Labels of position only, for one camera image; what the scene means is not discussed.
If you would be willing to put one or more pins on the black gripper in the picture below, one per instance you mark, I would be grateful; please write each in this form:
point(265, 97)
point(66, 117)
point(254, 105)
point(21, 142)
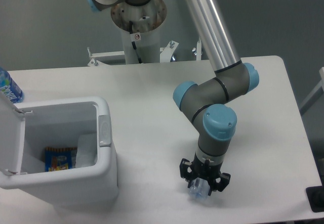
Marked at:
point(191, 170)

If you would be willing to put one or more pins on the clear crushed plastic bottle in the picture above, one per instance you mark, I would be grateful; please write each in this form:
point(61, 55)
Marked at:
point(199, 189)

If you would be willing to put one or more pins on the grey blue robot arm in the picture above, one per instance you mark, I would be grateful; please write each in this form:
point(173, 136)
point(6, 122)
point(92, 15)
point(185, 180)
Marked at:
point(204, 105)

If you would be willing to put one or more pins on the white trash can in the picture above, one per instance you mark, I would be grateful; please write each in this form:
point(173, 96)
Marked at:
point(28, 128)

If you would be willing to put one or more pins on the black clamp table edge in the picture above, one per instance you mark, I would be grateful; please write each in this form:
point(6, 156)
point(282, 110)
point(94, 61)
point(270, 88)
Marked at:
point(315, 198)

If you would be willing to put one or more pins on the blue orange snack packet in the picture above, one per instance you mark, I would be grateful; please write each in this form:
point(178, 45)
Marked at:
point(60, 158)

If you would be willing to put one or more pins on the blue labelled water bottle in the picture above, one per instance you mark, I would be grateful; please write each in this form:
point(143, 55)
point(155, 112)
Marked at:
point(10, 89)

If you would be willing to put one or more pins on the white bracket middle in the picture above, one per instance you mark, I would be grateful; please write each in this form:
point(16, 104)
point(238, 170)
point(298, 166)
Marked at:
point(167, 54)

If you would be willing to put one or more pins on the white bracket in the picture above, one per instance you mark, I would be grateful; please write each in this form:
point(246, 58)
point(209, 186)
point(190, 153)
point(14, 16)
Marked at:
point(198, 50)
point(106, 58)
point(167, 54)

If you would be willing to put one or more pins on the white bracket right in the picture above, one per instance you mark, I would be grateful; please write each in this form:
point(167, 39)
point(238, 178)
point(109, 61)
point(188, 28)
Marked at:
point(198, 50)

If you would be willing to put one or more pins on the white frame right edge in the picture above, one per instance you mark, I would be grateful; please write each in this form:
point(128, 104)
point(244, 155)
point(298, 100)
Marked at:
point(313, 96)

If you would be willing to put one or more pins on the white bracket left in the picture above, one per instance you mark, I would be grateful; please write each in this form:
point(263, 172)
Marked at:
point(106, 58)

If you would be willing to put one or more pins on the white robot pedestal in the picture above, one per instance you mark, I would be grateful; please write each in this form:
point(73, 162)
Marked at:
point(140, 30)

